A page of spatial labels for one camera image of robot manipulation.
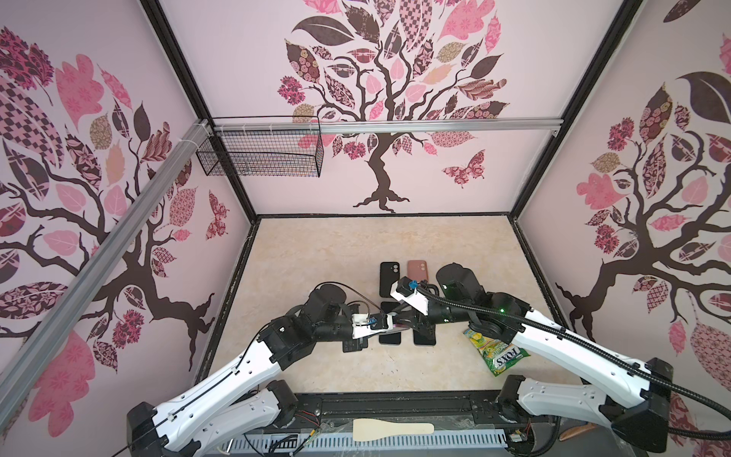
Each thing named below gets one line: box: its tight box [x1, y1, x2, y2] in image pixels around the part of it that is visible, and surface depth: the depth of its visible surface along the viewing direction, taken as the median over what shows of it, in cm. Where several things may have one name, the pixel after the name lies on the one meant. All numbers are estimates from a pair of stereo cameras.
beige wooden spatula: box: [352, 418, 435, 442], surface depth 73 cm
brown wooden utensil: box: [558, 422, 598, 442], surface depth 72 cm
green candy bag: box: [463, 328, 532, 378], surface depth 83 cm
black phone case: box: [378, 260, 400, 299], surface depth 105 cm
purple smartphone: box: [413, 329, 436, 346], surface depth 87 cm
